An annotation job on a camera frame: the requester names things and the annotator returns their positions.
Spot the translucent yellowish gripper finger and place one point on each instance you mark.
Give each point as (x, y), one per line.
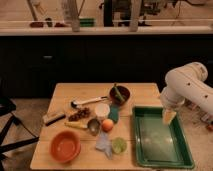
(168, 116)

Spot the white handled dish brush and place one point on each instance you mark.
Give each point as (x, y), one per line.
(78, 103)

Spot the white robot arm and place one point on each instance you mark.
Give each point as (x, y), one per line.
(186, 82)

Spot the green vegetable in bowl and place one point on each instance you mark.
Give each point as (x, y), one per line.
(118, 93)

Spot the red orange bowl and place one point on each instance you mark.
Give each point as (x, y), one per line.
(65, 146)

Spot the green plastic tray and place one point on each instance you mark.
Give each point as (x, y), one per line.
(158, 145)

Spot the green lime cup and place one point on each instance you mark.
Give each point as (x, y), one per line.
(119, 145)

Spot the orange peach fruit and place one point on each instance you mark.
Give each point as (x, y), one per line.
(107, 125)

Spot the metal spoon yellow handle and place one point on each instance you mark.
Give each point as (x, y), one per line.
(93, 125)

